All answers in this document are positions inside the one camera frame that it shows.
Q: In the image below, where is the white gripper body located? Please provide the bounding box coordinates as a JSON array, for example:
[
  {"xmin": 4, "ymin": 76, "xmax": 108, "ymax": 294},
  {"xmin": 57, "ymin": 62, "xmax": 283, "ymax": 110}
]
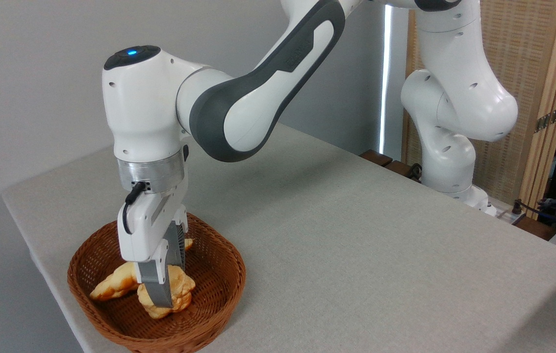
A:
[{"xmin": 117, "ymin": 174, "xmax": 189, "ymax": 263}]

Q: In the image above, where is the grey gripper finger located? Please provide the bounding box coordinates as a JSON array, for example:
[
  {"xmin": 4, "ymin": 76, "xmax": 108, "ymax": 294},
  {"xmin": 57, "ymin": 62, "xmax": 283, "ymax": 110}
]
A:
[
  {"xmin": 168, "ymin": 218, "xmax": 189, "ymax": 270},
  {"xmin": 136, "ymin": 240, "xmax": 175, "ymax": 308}
]

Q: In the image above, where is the round golden bread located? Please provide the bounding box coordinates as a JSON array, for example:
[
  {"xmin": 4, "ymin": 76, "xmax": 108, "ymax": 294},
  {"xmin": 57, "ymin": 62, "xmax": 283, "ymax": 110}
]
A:
[{"xmin": 137, "ymin": 265, "xmax": 196, "ymax": 320}]

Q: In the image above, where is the long twisted bread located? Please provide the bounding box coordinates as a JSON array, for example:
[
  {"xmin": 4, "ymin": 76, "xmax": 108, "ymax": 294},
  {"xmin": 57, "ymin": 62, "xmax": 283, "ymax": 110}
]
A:
[{"xmin": 89, "ymin": 239, "xmax": 194, "ymax": 301}]

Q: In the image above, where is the brown wicker basket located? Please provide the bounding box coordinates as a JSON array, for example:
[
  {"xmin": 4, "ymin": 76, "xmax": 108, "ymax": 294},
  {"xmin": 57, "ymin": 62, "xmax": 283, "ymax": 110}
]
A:
[{"xmin": 67, "ymin": 212, "xmax": 247, "ymax": 353}]

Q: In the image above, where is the grey tablecloth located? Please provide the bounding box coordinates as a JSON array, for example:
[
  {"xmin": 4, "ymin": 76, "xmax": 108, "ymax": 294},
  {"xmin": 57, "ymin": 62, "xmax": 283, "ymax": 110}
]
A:
[{"xmin": 2, "ymin": 123, "xmax": 556, "ymax": 353}]

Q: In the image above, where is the brass screen hinge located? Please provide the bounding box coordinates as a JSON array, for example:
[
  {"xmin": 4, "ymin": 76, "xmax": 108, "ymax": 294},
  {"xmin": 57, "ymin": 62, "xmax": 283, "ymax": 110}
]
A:
[{"xmin": 534, "ymin": 104, "xmax": 556, "ymax": 133}]

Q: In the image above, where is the woven wooden folding screen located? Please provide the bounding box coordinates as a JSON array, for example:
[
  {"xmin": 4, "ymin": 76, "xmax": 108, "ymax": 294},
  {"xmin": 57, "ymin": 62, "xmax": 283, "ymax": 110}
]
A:
[{"xmin": 402, "ymin": 0, "xmax": 556, "ymax": 211}]

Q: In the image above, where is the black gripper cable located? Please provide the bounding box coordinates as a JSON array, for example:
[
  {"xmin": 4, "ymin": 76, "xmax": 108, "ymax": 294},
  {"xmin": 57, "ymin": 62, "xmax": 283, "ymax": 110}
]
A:
[{"xmin": 122, "ymin": 181, "xmax": 147, "ymax": 235}]

